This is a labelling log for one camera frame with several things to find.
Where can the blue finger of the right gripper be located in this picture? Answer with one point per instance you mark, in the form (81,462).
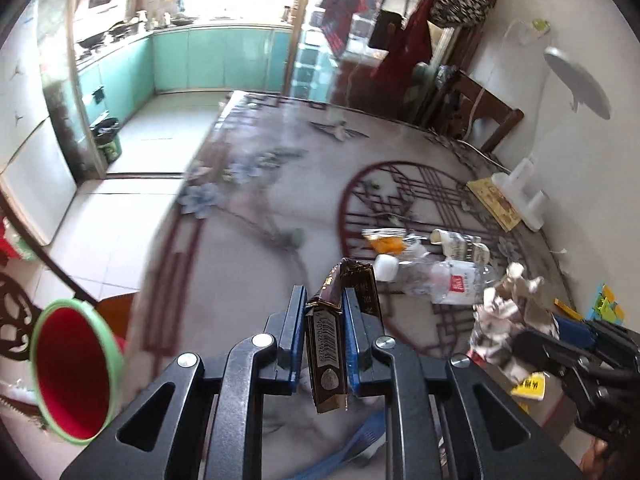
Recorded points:
(572,332)

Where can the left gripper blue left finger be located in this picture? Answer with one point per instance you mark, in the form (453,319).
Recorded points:
(291,339)

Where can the wooden chair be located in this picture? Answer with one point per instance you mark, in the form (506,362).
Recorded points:
(463,101)

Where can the black kitchen trash can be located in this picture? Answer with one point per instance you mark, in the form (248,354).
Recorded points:
(106,135)

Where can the crushed white printed carton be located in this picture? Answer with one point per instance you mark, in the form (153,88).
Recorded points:
(461,247)

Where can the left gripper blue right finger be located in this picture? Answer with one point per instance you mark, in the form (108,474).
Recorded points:
(359,360)

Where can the dark brown cigarette pack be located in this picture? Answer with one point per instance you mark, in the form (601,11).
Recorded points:
(325,330)

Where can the white refrigerator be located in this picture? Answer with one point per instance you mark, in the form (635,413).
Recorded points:
(34,172)

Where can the orange snack wrapper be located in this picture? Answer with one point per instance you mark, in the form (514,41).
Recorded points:
(386,241)

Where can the green red trash bin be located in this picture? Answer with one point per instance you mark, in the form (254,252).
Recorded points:
(76,361)

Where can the red hanging clothes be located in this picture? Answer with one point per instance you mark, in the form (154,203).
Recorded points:
(411,46)

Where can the yellow white paper box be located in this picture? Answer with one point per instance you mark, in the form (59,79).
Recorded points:
(532,387)

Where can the printed newspaper ball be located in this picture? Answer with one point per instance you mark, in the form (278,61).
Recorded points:
(510,306)

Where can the white desk lamp base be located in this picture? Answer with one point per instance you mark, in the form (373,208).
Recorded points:
(530,206)

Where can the teal kitchen cabinets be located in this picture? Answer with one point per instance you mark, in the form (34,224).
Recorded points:
(120,79)

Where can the clear plastic water bottle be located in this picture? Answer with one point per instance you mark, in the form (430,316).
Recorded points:
(453,282)

